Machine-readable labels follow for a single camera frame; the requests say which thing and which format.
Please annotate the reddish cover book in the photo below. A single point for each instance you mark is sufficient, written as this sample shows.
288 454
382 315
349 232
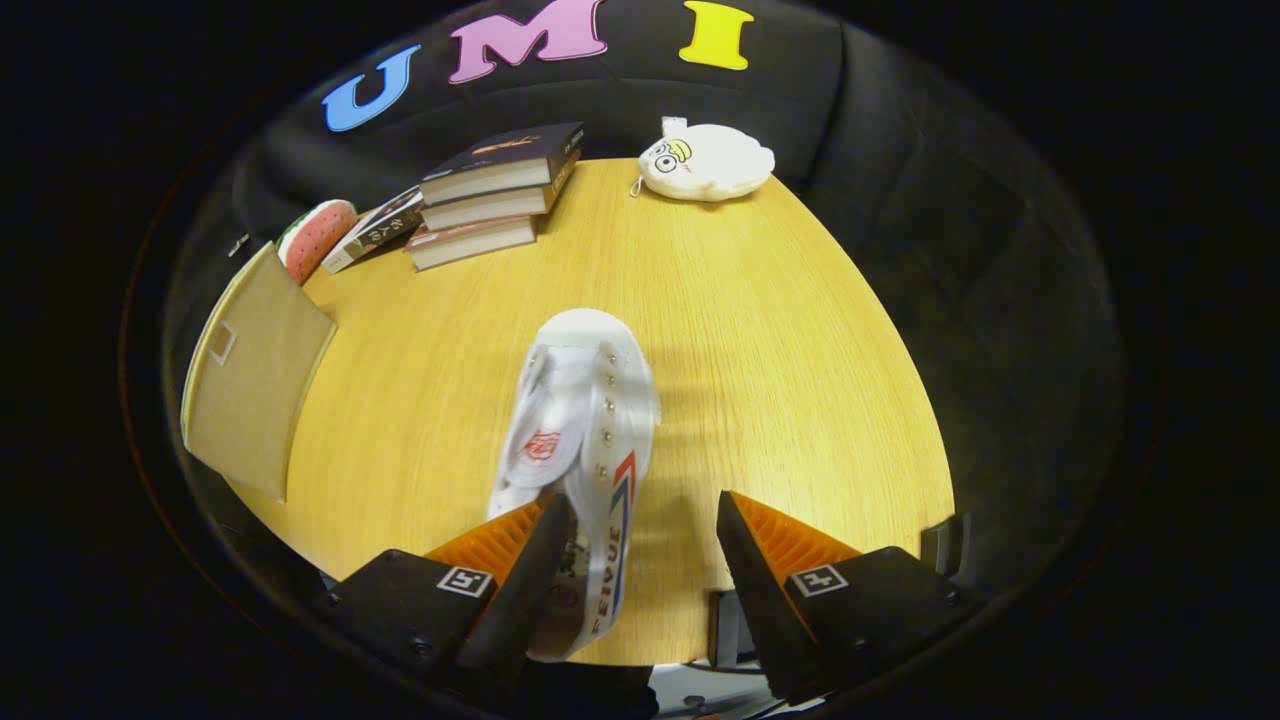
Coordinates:
470 243

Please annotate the white clothes peg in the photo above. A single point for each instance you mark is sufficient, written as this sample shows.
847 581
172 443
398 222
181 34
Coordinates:
238 246

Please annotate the watermelon slice plush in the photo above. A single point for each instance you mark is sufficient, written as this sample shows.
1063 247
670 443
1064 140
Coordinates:
315 238

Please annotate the white canvas shoe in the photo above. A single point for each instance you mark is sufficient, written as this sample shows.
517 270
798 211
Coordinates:
590 400

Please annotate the black cover book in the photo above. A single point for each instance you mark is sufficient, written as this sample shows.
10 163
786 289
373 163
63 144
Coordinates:
500 155

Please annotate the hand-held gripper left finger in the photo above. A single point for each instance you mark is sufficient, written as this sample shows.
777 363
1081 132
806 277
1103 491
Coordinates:
535 590

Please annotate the white portrait cover book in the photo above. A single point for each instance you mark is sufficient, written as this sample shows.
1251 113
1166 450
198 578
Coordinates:
380 232

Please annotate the white plush toy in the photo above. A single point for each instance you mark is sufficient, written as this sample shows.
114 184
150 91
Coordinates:
715 160

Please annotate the black backdrop cloth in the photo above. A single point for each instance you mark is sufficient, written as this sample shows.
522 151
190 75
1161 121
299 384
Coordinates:
900 150

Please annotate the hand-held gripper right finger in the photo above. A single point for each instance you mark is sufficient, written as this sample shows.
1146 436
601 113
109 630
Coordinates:
760 600

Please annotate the beige fabric storage box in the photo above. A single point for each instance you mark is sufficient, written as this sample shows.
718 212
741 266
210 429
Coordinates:
260 380

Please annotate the brown cover book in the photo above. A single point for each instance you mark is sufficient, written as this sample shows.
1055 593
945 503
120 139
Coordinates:
490 207

